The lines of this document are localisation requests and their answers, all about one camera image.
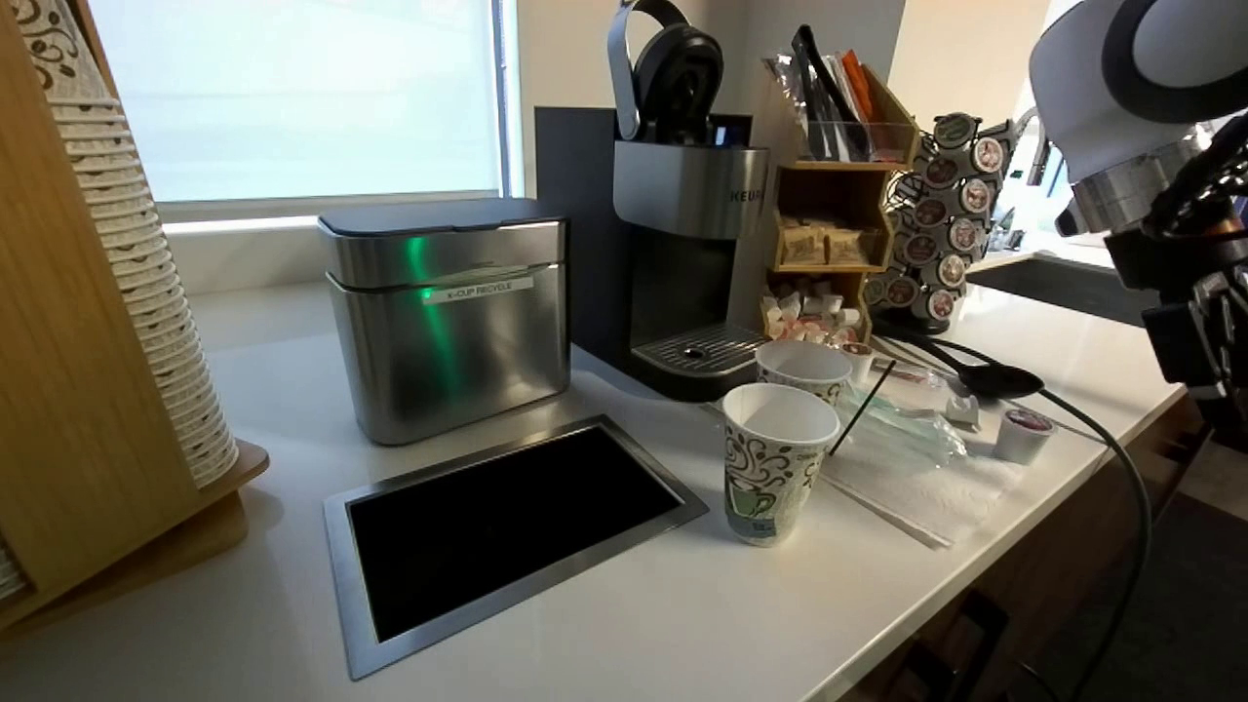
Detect clear zip bag green seal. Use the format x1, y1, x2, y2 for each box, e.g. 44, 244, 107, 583
834, 374, 973, 466

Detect wooden cup dispenser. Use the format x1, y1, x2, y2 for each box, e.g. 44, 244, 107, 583
0, 0, 271, 640

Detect steel counter trash chute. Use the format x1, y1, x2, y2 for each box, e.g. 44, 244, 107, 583
320, 409, 712, 686

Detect patterned paper cup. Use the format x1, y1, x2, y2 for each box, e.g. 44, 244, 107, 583
751, 335, 856, 405
717, 376, 847, 544

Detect wooden condiment organizer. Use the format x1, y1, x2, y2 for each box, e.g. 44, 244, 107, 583
756, 51, 924, 352

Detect black stir stick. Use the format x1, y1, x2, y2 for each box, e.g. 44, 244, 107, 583
827, 358, 900, 458

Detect pile of creamer cups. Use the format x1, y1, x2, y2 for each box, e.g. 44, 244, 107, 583
756, 285, 870, 352

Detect coffee pod carousel rack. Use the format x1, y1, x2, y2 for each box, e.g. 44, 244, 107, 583
864, 110, 1021, 339

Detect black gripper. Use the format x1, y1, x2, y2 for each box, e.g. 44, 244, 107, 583
1103, 207, 1248, 452

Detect black silver coffee machine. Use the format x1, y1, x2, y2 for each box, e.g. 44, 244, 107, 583
535, 0, 770, 405

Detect black tongs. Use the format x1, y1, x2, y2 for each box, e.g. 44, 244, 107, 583
787, 18, 873, 162

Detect brown sugar packets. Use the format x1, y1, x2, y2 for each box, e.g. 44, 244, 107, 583
777, 219, 870, 267

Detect orange packets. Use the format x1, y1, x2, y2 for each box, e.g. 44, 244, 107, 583
834, 46, 913, 131

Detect stainless steel bin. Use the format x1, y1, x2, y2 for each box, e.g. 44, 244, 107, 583
311, 193, 573, 448

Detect white paper towel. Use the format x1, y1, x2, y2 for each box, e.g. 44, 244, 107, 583
822, 374, 1038, 555

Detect stack of paper cups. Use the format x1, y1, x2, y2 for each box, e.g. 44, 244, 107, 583
6, 0, 246, 496

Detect black plastic spoon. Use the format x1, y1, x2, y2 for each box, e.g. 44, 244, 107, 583
870, 331, 1048, 405

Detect dark sink basin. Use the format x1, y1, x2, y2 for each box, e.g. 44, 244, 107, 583
968, 250, 1162, 328

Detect bright window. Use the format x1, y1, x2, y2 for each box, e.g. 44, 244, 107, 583
84, 0, 515, 207

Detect under counter cabinet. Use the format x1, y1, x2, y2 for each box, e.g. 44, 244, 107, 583
830, 386, 1248, 702

